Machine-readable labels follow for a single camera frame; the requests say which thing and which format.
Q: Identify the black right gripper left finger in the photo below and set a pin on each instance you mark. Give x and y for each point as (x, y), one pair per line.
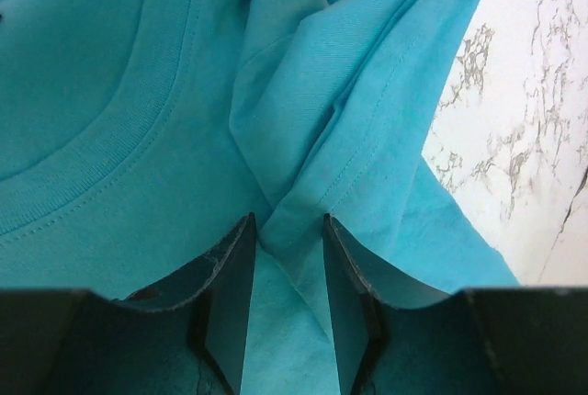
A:
(216, 287)

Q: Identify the turquoise t shirt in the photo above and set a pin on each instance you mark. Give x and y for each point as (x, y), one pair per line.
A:
(135, 133)

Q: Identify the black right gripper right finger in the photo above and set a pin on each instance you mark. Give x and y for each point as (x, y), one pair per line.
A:
(393, 334)

